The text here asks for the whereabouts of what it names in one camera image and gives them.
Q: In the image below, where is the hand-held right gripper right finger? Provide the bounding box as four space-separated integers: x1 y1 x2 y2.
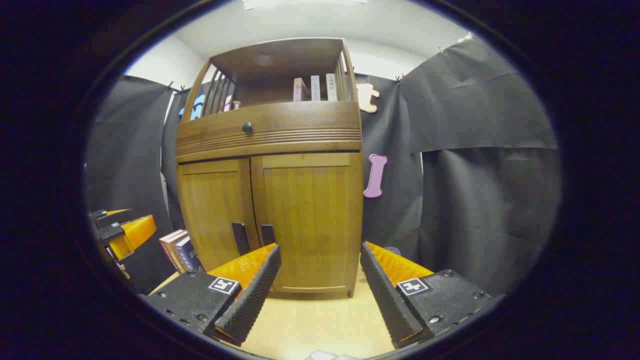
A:
360 242 493 349

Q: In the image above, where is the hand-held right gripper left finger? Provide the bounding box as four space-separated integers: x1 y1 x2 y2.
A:
142 243 282 347

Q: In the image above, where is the wooden shoe cabinet door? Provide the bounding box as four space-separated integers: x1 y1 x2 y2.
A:
251 152 364 296
177 158 261 273

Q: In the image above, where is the wooden double-door shoe cabinet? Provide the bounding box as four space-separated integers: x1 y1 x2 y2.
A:
175 37 364 299

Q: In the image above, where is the red book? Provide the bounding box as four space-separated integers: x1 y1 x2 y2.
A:
159 229 186 273

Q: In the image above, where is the brown book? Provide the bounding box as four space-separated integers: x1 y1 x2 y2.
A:
167 232 190 273

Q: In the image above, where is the blue book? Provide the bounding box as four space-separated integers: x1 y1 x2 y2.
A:
175 236 205 274

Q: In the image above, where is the black backdrop cloth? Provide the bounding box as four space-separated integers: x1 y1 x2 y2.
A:
85 36 563 298

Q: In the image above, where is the wooden ridged drawer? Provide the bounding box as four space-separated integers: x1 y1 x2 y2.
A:
176 101 362 157

